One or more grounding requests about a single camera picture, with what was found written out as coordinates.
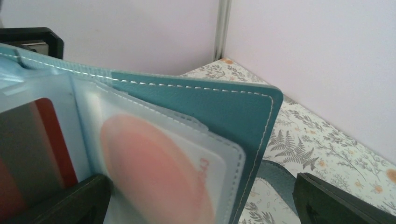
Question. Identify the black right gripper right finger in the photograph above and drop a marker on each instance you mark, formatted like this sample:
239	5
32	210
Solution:
318	202

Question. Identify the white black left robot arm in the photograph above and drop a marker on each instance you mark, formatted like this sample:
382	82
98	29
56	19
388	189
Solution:
41	40

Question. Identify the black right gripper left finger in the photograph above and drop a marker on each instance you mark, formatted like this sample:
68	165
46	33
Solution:
84	203

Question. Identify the blue card holder wallet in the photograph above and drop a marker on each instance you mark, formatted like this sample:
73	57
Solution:
244	113

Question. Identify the white card with red circle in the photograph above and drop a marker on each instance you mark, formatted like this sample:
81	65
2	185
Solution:
163	172

